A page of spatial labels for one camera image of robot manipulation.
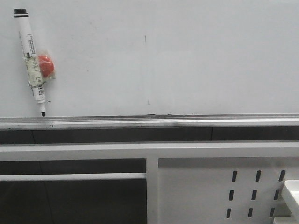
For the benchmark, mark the white metal rack frame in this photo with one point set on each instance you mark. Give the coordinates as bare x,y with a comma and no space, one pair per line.
151,152

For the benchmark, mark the aluminium whiteboard tray rail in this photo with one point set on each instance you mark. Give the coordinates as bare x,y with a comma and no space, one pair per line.
148,121

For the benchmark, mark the white slotted pegboard panel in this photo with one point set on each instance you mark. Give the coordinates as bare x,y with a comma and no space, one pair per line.
223,190

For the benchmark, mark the red round magnet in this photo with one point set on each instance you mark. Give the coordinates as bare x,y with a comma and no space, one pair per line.
46,66

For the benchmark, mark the white whiteboard marker pen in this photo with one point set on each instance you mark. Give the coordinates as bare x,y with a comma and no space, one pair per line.
35,78

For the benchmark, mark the white whiteboard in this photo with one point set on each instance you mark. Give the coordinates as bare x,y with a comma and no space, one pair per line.
138,57

